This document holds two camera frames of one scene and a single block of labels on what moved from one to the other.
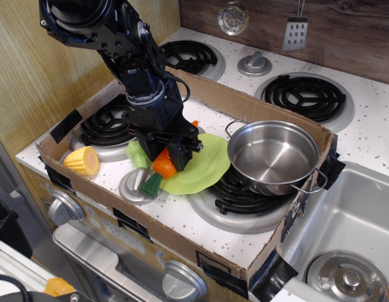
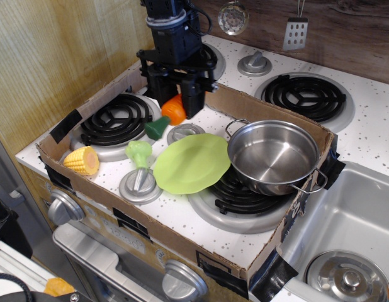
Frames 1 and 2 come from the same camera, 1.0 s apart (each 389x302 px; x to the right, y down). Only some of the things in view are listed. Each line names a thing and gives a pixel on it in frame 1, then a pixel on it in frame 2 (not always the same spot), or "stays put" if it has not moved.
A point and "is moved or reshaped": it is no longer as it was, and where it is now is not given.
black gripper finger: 153,148 → 161,88
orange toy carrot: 163,166 is moved or reshaped
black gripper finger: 182,152 → 193,95
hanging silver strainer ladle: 233,18 stays put
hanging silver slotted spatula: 296,30 stays put
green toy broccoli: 135,150 stays put
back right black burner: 318,97 stays put
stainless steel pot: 272,157 stays put
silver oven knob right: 182,284 stays put
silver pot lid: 347,276 stays put
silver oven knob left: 63,208 stays put
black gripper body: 155,110 → 177,46
